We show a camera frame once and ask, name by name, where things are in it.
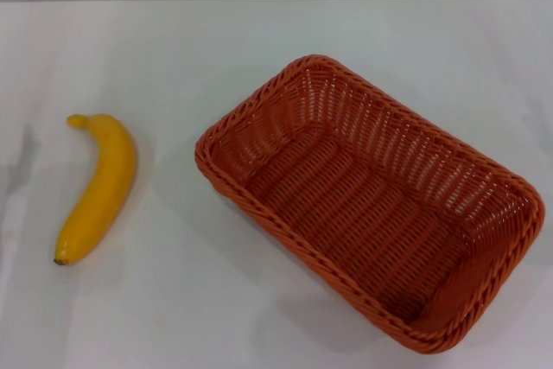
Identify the orange woven plastic basket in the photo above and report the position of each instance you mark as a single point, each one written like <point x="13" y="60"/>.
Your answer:
<point x="345" y="213"/>

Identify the yellow banana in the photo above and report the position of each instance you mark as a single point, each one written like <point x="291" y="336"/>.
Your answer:
<point x="103" y="179"/>

